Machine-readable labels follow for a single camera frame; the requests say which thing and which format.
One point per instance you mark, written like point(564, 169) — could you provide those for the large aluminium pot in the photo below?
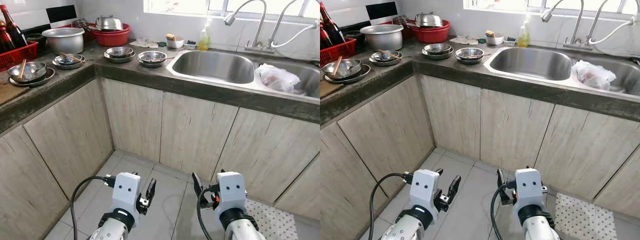
point(64, 42)
point(382, 39)

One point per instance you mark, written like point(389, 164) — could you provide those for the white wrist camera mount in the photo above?
point(231, 192)
point(529, 189)
point(125, 192)
point(424, 190)

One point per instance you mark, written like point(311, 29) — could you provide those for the tall dark glass bottle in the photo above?
point(332, 27)
point(15, 31)

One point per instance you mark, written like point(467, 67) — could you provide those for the white dotted floor mat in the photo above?
point(275, 222)
point(585, 220)

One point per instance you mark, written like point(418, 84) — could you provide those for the light wood cabinet door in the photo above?
point(347, 190)
point(27, 190)
point(132, 117)
point(272, 152)
point(390, 132)
point(70, 135)
point(590, 147)
point(622, 187)
point(197, 135)
point(450, 115)
point(302, 192)
point(515, 130)

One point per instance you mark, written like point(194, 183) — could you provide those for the red capped dark bottle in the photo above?
point(324, 37)
point(5, 40)

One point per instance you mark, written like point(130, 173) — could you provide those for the white plastic bag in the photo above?
point(276, 79)
point(594, 75)

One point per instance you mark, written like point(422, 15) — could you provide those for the wooden cutting board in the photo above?
point(11, 92)
point(329, 88)

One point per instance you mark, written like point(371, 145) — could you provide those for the black wall panel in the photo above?
point(61, 14)
point(381, 11)

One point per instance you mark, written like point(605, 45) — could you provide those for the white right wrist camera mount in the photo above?
point(231, 192)
point(529, 189)

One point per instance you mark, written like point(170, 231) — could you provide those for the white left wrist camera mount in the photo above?
point(125, 192)
point(424, 190)

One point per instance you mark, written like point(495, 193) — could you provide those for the chrome gooseneck faucet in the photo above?
point(262, 25)
point(580, 22)

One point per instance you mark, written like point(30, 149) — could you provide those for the small white bowl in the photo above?
point(175, 43)
point(495, 40)

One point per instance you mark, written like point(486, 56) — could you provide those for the red plastic crate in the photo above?
point(17, 56)
point(337, 52)

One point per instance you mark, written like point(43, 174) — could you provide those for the stainless steel double sink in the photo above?
point(215, 67)
point(530, 64)

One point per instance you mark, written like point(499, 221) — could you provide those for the wooden chopsticks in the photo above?
point(22, 70)
point(72, 57)
point(389, 54)
point(337, 66)

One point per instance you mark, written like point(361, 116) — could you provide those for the large steel bowl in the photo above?
point(31, 72)
point(347, 69)

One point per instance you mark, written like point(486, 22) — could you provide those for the yellow dish soap bottle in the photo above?
point(204, 41)
point(524, 38)

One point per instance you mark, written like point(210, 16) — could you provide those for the white window frame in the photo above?
point(500, 9)

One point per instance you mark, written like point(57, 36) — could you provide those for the red plastic basin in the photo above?
point(112, 37)
point(431, 34)

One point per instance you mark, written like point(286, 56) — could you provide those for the small black pot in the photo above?
point(36, 40)
point(354, 37)

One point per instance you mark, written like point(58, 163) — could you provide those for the large steel plate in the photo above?
point(364, 74)
point(47, 77)

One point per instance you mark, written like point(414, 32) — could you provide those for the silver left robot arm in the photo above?
point(412, 229)
point(111, 230)

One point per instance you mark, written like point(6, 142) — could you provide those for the crumpled white dish cloth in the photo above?
point(145, 43)
point(464, 40)

